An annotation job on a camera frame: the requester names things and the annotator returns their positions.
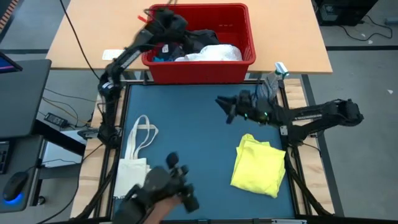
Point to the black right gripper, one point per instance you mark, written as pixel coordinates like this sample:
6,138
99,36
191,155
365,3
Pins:
244,105

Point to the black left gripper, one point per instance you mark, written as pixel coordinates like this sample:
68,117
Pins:
168,25

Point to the dark grey garment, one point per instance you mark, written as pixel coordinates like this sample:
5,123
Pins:
202,39

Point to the white lace garment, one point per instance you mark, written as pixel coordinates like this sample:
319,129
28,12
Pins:
214,53

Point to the yellow shirt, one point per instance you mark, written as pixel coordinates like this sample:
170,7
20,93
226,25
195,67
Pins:
258,168

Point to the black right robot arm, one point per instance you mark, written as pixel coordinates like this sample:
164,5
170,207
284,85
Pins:
311,116

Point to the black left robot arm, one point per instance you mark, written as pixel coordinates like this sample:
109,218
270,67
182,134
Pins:
107,105

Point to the red plastic laundry basket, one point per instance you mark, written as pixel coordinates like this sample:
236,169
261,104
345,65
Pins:
199,73

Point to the red tape tag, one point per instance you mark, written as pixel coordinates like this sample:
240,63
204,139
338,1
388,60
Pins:
142,18

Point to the navy garment with white tag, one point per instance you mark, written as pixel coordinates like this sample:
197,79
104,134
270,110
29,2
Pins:
160,54

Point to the blue table mat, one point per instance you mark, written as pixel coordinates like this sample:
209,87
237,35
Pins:
192,130

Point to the clear plastic spray bottle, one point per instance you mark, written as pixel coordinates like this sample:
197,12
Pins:
269,88

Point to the white card on desk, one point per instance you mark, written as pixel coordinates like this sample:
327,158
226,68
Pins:
109,55

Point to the light wooden desk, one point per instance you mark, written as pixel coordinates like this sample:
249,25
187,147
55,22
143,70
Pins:
280,31

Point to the cream canvas tote bag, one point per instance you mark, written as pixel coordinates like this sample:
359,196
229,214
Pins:
130,174

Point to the person's hand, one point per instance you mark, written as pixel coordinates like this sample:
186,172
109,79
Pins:
161,210

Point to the black power adapter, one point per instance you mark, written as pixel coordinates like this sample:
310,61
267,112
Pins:
56,119

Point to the black computer tower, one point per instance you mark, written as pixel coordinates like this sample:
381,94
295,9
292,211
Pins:
345,12

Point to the black computer monitor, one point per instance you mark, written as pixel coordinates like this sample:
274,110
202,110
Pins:
21,99

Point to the white flat panel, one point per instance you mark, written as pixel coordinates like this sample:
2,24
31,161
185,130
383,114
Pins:
62,152

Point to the grey power strip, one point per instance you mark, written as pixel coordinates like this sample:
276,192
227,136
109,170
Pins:
391,21

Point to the black side desk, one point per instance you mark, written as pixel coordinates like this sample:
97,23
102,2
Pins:
21,155

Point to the black keyboard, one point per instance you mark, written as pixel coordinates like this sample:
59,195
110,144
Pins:
3,157

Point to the black computer mouse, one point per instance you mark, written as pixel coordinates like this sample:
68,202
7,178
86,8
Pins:
14,186

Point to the black aluminium table frame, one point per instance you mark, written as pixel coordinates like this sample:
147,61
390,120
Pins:
233,222

